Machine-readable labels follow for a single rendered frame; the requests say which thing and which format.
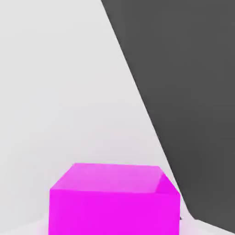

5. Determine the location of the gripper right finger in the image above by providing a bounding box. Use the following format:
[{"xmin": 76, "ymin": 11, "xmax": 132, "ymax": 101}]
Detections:
[{"xmin": 179, "ymin": 213, "xmax": 235, "ymax": 235}]

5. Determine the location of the small magenta cube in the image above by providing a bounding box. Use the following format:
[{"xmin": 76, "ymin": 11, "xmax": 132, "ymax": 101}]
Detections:
[{"xmin": 48, "ymin": 162, "xmax": 181, "ymax": 235}]

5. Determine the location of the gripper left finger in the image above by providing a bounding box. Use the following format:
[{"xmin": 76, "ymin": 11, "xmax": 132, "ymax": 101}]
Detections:
[{"xmin": 16, "ymin": 216, "xmax": 50, "ymax": 235}]

